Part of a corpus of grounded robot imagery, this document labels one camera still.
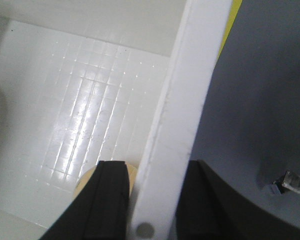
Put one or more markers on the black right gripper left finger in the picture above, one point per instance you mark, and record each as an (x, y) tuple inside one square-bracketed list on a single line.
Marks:
[(99, 212)]

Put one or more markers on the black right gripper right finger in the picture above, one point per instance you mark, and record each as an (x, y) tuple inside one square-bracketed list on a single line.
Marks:
[(209, 209)]

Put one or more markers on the yellow plush burger toy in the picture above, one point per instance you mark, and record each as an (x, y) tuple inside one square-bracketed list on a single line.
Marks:
[(130, 177)]

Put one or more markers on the white plastic tote box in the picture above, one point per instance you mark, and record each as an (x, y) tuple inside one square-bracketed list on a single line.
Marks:
[(86, 81)]

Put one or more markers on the metal cart caster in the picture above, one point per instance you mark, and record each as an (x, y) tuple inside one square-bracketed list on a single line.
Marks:
[(289, 182)]

